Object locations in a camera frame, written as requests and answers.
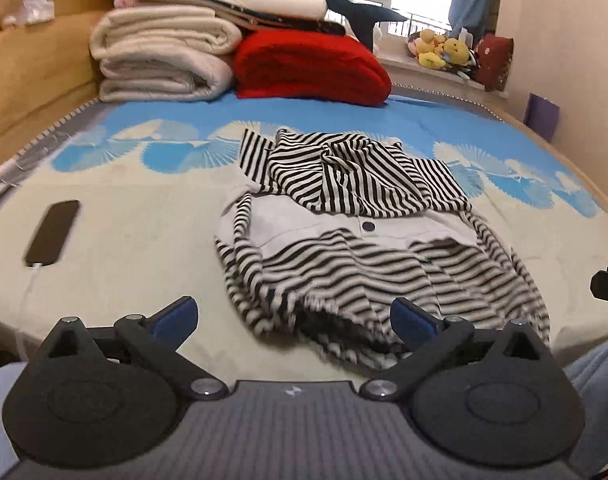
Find black white striped garment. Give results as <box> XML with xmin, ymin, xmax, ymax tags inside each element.
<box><xmin>215</xmin><ymin>129</ymin><xmax>550</xmax><ymax>370</ymax></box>

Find black smartphone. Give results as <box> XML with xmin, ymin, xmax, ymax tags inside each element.
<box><xmin>24</xmin><ymin>200</ymin><xmax>80</xmax><ymax>266</ymax></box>

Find purple box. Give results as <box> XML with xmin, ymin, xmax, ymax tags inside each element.
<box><xmin>523</xmin><ymin>93</ymin><xmax>560</xmax><ymax>143</ymax></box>

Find blue white patterned bed sheet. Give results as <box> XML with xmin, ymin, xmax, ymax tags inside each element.
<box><xmin>0</xmin><ymin>88</ymin><xmax>608</xmax><ymax>382</ymax></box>

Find dark red plush cushion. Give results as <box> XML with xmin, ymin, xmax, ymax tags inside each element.
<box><xmin>475</xmin><ymin>34</ymin><xmax>514</xmax><ymax>91</ymax></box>

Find yellow plush toys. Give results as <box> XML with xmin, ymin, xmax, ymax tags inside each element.
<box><xmin>407</xmin><ymin>28</ymin><xmax>478</xmax><ymax>79</ymax></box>

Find wooden headboard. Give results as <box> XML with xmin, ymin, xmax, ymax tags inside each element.
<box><xmin>0</xmin><ymin>0</ymin><xmax>113</xmax><ymax>165</ymax></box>

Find beige folded blanket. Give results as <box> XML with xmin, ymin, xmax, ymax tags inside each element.
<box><xmin>89</xmin><ymin>4</ymin><xmax>243</xmax><ymax>103</ymax></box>

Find red folded blanket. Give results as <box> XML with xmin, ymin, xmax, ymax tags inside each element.
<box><xmin>233</xmin><ymin>30</ymin><xmax>392</xmax><ymax>106</ymax></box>

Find tissue pack on headboard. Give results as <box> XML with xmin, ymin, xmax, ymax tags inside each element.
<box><xmin>0</xmin><ymin>0</ymin><xmax>56</xmax><ymax>29</ymax></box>

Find white charging cable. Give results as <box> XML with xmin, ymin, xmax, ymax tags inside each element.
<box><xmin>11</xmin><ymin>262</ymin><xmax>45</xmax><ymax>356</ymax></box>

